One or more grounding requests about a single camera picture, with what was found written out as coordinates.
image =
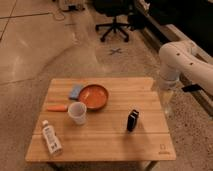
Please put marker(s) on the blue sponge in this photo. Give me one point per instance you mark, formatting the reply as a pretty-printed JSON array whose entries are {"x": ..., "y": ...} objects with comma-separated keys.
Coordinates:
[{"x": 76, "y": 89}]

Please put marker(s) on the black office chair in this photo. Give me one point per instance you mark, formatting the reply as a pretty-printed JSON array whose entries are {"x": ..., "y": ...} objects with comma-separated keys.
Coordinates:
[{"x": 113, "y": 8}]

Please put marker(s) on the wooden folding table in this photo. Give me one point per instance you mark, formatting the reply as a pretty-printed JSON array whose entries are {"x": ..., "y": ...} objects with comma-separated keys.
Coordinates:
[{"x": 104, "y": 136}]

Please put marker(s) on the white plastic bottle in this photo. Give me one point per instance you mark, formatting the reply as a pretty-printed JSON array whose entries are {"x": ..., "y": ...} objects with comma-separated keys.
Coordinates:
[{"x": 53, "y": 144}]

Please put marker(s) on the orange carrot toy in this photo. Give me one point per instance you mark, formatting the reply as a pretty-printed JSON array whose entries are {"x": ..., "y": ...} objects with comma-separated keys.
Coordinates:
[{"x": 57, "y": 108}]

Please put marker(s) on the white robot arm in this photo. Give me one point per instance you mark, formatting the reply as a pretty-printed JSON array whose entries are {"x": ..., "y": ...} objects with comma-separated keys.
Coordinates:
[{"x": 179, "y": 57}]

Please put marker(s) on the black rectangular box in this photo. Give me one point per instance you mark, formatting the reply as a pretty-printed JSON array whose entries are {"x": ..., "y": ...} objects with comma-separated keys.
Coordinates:
[{"x": 132, "y": 120}]

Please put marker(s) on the orange bowl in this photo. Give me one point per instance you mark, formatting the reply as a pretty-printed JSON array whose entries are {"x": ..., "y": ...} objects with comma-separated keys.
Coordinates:
[{"x": 94, "y": 96}]

